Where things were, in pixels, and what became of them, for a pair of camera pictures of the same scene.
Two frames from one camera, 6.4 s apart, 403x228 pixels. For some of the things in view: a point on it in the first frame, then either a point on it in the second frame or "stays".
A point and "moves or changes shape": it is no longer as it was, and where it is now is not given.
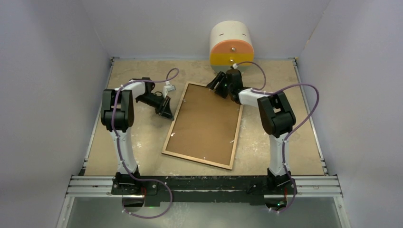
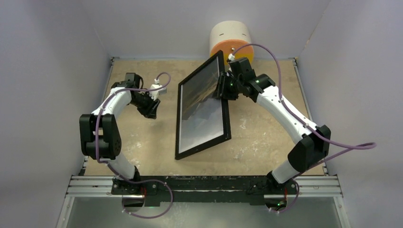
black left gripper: x=165 y=110 → x=150 y=111
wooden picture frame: x=205 y=127 moves or changes shape
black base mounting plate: x=205 y=189 stays
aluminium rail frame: x=320 y=185 stays
